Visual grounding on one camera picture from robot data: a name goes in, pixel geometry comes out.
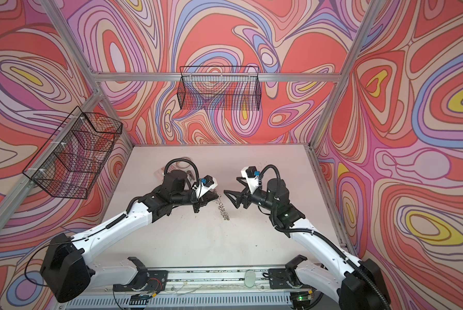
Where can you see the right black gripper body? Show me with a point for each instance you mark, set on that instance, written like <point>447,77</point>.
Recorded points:
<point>259,198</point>

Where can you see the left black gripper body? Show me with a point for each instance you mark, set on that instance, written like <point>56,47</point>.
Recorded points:
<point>190,199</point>

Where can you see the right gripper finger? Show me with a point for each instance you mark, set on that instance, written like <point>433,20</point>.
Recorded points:
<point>243,181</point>
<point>235,197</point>

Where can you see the metal disc key ring holder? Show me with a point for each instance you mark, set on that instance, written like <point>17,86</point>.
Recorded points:
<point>222,210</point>

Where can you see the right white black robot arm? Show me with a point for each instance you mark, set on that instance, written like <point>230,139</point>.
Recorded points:
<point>348,280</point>

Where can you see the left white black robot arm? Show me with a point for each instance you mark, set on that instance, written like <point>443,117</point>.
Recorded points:
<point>68,267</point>

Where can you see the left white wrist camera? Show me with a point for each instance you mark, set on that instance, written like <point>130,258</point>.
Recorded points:
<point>202,187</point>

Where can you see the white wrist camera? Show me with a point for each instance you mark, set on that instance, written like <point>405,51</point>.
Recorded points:
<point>251,175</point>
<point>202,187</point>

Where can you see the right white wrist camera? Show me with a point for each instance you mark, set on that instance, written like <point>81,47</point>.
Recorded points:
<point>251,175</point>

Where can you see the white oval puck on rail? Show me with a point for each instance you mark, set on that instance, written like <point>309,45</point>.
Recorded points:
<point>249,279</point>

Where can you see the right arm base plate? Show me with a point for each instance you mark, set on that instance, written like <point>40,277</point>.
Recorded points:
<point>282,278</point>

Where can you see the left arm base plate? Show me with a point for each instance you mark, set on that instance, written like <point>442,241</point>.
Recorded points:
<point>152,281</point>

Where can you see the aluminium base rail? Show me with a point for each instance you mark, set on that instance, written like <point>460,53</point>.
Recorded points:
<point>204,288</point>

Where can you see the black wire basket back wall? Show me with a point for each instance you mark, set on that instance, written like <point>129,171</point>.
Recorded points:
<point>222,88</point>

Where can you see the black wire basket wall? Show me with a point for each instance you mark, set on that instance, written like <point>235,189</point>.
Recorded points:
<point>69,164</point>
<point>222,88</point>

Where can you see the black wire basket left wall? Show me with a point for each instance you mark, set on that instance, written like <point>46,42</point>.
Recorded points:
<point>69,164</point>

